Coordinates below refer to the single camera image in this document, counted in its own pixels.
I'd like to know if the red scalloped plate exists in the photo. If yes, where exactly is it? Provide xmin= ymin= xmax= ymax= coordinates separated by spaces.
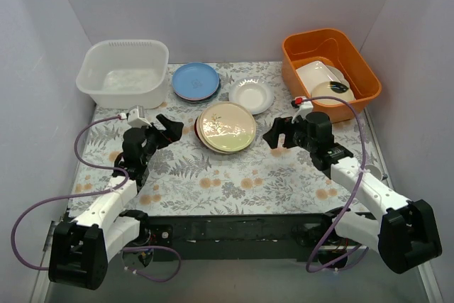
xmin=194 ymin=118 xmax=201 ymax=141

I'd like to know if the cream plate with black mark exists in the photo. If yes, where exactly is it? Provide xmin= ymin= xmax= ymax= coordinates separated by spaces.
xmin=311 ymin=81 xmax=355 ymax=105

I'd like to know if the blue round plate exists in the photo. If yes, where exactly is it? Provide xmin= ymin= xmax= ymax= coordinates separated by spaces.
xmin=172 ymin=62 xmax=220 ymax=98

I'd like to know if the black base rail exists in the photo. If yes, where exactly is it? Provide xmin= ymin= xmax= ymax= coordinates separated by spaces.
xmin=106 ymin=212 xmax=373 ymax=261

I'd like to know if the cream floral plate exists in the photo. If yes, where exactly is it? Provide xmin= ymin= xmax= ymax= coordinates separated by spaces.
xmin=198 ymin=101 xmax=256 ymax=152

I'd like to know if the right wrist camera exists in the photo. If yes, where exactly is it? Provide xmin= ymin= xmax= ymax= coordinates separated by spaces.
xmin=291 ymin=97 xmax=313 ymax=112

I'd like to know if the floral table mat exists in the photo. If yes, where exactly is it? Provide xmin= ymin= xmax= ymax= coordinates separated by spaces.
xmin=69 ymin=61 xmax=393 ymax=217

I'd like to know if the white cup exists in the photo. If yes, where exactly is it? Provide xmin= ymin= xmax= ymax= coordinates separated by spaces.
xmin=365 ymin=164 xmax=384 ymax=181

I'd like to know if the white scalloped bowl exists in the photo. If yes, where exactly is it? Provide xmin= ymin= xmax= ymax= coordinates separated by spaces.
xmin=228 ymin=77 xmax=274 ymax=115

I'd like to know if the white plastic bin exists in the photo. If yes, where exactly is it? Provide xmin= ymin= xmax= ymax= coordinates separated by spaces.
xmin=76 ymin=40 xmax=169 ymax=109

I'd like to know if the orange plastic bin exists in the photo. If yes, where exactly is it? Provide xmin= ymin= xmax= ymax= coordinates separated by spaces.
xmin=282 ymin=28 xmax=382 ymax=113

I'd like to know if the white rectangular dish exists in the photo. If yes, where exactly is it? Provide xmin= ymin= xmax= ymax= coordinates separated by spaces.
xmin=297 ymin=60 xmax=345 ymax=93

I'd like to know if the cream and blue plate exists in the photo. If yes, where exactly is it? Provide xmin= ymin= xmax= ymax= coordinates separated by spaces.
xmin=198 ymin=124 xmax=252 ymax=155

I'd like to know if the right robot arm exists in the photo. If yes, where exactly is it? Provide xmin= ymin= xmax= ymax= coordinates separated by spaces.
xmin=263 ymin=112 xmax=443 ymax=274

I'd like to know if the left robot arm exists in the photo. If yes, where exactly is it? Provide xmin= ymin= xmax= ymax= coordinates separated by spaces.
xmin=48 ymin=114 xmax=184 ymax=290

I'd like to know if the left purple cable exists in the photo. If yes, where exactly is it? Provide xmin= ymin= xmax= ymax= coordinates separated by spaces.
xmin=10 ymin=114 xmax=182 ymax=283

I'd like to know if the pink plate under blue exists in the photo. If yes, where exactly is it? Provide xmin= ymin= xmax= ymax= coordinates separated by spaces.
xmin=175 ymin=87 xmax=221 ymax=103

